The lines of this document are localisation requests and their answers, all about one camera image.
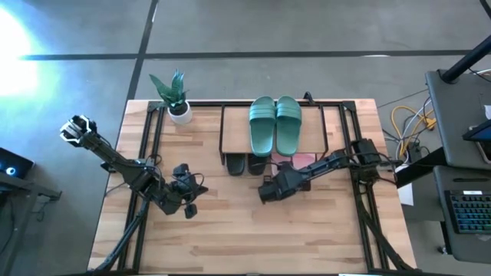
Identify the black diagonal desk strut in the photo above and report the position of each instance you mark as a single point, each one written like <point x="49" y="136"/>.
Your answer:
<point x="422" y="168"/>

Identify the wooden shelf with black frame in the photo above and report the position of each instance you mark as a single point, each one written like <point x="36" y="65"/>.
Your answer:
<point x="236" y="130"/>

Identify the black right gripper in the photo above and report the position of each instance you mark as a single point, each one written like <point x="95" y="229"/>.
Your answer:
<point x="282" y="186"/>

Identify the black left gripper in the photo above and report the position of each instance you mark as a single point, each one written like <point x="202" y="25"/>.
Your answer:
<point x="176" y="197"/>

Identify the green rubber slide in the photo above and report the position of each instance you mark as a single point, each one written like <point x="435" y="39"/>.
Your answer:
<point x="262" y="134"/>
<point x="288" y="134"/>

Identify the black pole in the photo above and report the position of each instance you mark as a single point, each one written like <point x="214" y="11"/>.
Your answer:
<point x="464" y="59"/>

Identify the green plant in white pot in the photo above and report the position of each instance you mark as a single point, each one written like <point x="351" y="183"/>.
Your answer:
<point x="180" y="115"/>

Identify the small black bracket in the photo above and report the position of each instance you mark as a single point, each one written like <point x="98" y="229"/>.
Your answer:
<point x="308" y="96"/>

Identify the grey keyboard tray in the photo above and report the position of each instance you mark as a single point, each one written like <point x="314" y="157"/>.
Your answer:
<point x="460" y="249"/>

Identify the pink rubber slide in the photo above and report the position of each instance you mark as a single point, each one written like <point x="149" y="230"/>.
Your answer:
<point x="305" y="158"/>
<point x="277" y="158"/>

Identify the black device with blue light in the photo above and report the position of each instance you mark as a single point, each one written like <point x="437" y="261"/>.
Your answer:
<point x="15" y="163"/>

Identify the grey metal stand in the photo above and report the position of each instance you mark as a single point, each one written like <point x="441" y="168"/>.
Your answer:
<point x="38" y="190"/>

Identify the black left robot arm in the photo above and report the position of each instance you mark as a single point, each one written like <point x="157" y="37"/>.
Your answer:
<point x="115" y="161"/>

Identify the black metal table frame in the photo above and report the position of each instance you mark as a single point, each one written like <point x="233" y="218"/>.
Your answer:
<point x="203" y="104"/>

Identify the grey desk top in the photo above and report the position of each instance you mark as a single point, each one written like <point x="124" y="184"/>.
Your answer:
<point x="452" y="122"/>

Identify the backlit black keyboard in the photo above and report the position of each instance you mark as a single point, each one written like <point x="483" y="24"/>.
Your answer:
<point x="472" y="212"/>

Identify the black tablet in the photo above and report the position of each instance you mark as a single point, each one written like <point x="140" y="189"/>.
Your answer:
<point x="483" y="134"/>

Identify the white paper sheet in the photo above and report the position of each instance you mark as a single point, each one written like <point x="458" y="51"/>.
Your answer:
<point x="406" y="195"/>

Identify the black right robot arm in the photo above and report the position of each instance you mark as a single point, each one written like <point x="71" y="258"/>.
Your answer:
<point x="326" y="165"/>

